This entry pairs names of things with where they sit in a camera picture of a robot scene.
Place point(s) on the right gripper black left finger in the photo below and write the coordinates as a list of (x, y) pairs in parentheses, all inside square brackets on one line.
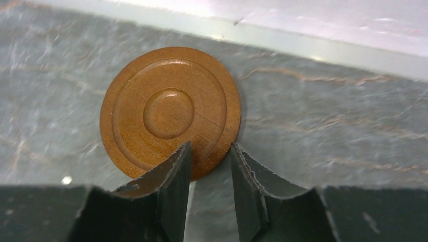
[(152, 207)]

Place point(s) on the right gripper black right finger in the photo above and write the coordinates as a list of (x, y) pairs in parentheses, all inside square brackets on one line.
[(270, 208)]

